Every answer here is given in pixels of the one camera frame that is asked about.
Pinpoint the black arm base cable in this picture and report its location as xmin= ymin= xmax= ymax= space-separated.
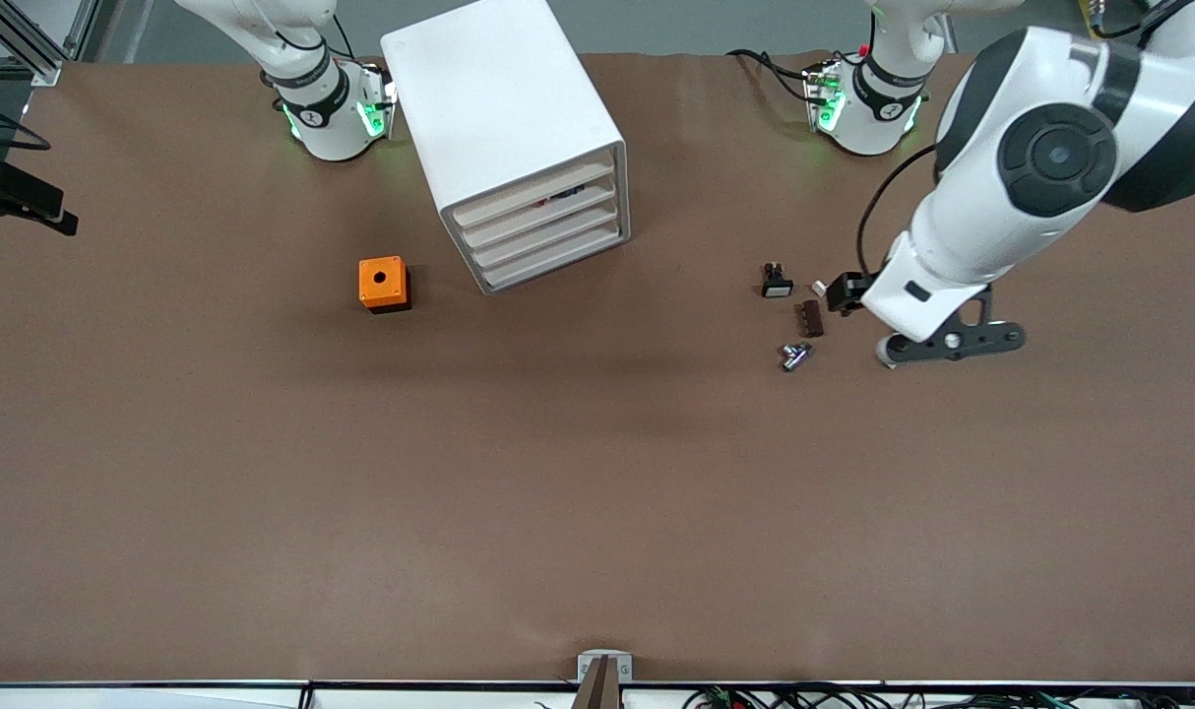
xmin=725 ymin=47 xmax=817 ymax=101

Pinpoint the white curved plastic piece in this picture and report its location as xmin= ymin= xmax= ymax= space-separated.
xmin=812 ymin=280 xmax=901 ymax=371

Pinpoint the aluminium frame profile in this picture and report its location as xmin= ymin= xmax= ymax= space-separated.
xmin=0 ymin=0 xmax=64 ymax=87

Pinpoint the brown table mat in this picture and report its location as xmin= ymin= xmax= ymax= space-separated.
xmin=0 ymin=49 xmax=1195 ymax=685

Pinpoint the brown post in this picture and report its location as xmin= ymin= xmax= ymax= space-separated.
xmin=570 ymin=657 xmax=623 ymax=709

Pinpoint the grey metal bracket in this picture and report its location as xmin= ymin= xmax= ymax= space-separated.
xmin=577 ymin=650 xmax=633 ymax=683

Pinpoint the orange button enclosure box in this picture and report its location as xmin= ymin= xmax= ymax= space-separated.
xmin=358 ymin=256 xmax=412 ymax=314

